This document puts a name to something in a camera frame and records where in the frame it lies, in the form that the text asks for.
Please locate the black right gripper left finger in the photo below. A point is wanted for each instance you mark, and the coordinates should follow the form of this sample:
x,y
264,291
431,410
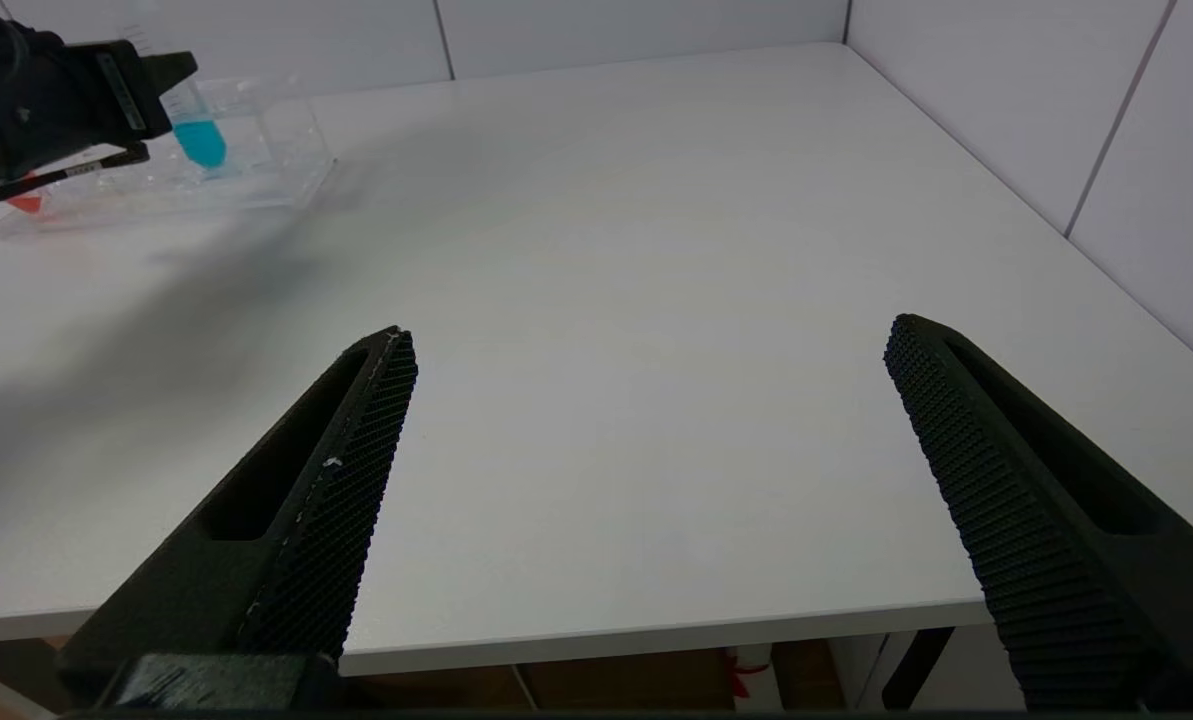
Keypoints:
x,y
316,520

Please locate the test tube with red pigment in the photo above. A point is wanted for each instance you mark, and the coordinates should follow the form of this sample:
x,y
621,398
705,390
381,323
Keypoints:
x,y
26,200

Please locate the test tube with blue pigment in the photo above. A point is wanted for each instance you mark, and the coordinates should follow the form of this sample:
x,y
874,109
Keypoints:
x,y
201,140

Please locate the clear acrylic test tube rack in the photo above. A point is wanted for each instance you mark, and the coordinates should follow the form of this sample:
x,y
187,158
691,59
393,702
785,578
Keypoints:
x,y
266,160

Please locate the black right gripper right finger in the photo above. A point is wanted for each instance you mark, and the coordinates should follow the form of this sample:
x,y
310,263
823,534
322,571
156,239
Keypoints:
x,y
1036,520

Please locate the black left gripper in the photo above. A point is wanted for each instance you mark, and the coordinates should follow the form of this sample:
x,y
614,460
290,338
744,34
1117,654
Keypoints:
x,y
46,105

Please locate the black table leg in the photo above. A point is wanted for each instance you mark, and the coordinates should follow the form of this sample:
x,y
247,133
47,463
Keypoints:
x,y
918,670

